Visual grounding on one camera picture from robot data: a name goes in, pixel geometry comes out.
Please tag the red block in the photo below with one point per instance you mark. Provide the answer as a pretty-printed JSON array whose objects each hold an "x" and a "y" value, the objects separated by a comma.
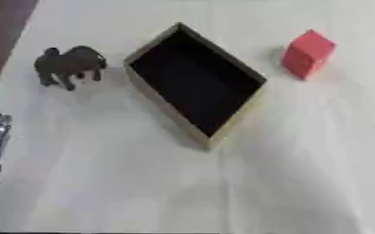
[{"x": 307, "y": 55}]

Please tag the tan cardboard box black inside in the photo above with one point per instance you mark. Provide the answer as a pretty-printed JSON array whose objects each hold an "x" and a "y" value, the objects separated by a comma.
[{"x": 196, "y": 82}]

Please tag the grey elephant soft toy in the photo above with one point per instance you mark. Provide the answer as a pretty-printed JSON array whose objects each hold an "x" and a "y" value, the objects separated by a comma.
[{"x": 68, "y": 64}]

